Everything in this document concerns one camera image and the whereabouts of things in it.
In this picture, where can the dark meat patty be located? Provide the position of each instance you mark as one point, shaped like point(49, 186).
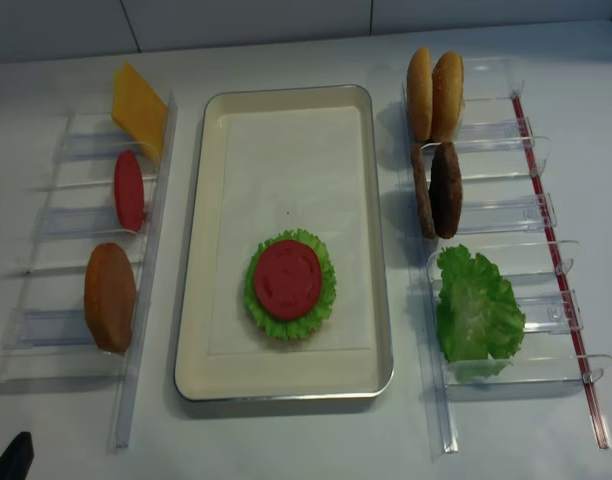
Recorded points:
point(446, 190)

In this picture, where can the red tomato slice on tray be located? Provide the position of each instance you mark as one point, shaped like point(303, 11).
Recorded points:
point(287, 279)

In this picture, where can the green lettuce leaf on tray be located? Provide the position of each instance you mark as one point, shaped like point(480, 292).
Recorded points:
point(306, 325)

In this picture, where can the brown meat patty left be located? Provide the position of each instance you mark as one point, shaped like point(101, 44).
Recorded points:
point(422, 194)

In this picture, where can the green lettuce leaf in rack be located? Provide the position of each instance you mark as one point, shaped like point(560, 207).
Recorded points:
point(480, 326)

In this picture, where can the red tomato slice in rack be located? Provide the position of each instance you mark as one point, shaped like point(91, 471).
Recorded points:
point(129, 191)

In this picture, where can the yellow cheese slice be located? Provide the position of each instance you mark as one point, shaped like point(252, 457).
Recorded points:
point(139, 111)

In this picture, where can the white paper tray liner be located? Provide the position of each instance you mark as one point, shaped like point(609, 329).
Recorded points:
point(288, 170)

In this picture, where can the cream metal tray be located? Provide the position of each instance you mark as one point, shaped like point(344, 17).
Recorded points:
point(280, 373)

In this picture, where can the brown bun top in rack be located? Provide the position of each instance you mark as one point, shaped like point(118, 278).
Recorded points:
point(109, 298)

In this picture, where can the clear acrylic rack right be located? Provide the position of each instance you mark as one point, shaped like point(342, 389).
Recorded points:
point(509, 218)

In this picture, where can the clear acrylic rack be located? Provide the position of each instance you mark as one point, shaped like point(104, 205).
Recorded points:
point(56, 205)
point(509, 218)

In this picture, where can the tan bun half right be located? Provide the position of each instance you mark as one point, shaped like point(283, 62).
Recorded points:
point(448, 79)

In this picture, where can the clear acrylic rack left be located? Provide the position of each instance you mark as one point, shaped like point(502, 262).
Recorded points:
point(56, 205)

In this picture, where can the black object bottom left corner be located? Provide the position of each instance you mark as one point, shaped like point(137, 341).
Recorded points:
point(17, 458)

